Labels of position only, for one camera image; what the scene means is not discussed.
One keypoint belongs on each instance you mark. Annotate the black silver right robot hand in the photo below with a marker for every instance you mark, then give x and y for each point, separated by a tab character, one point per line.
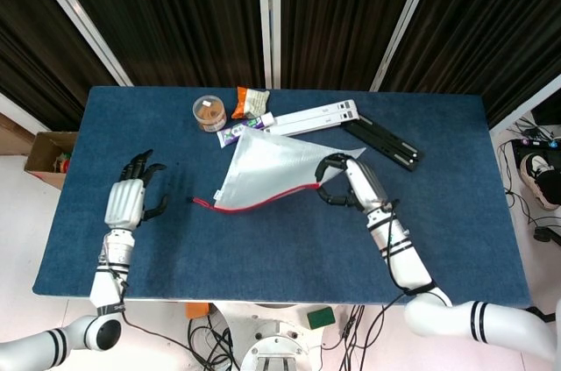
366	184

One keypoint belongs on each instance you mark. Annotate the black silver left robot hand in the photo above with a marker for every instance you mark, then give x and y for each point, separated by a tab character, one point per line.
125	204

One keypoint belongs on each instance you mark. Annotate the white zipper pouch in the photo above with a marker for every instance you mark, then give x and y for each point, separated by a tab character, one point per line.
271	169

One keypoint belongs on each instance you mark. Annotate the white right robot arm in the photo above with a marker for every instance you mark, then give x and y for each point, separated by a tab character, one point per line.
407	261

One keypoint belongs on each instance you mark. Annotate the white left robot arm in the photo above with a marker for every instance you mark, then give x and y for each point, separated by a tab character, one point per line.
107	274

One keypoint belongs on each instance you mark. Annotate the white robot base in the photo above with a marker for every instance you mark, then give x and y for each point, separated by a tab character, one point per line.
280	340

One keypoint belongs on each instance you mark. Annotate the black folding stand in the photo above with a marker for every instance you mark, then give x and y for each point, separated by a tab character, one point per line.
385	143

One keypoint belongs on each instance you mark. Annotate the white folding stand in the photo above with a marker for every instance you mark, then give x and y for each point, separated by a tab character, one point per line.
311	116

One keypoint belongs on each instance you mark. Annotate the brown cardboard box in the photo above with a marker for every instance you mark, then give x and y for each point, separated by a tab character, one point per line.
44	156

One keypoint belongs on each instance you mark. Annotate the blue table cloth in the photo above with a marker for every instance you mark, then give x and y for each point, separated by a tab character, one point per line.
263	248

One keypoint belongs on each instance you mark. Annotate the clear jar with brown contents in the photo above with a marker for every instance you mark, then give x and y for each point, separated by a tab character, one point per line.
209	113

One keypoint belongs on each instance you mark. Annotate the orange block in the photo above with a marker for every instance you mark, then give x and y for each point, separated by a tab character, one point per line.
197	310

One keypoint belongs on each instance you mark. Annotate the green block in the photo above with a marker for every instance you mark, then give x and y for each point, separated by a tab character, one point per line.
321	317

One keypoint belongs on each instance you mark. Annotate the orange white snack packet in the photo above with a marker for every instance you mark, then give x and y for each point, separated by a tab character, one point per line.
250	102

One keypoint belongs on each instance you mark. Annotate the black white sneaker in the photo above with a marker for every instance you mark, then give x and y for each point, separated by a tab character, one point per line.
539	178

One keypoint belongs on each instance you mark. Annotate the black caster leg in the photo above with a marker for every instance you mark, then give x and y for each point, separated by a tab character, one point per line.
547	235

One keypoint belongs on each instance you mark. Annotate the dark pleated curtain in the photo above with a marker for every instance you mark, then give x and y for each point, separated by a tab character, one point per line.
184	16

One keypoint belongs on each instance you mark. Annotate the white slanted frame post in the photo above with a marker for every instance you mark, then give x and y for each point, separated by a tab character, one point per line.
407	16
526	101
74	16

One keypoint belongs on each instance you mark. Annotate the white upright frame post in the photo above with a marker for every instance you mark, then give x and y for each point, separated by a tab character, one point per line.
268	16

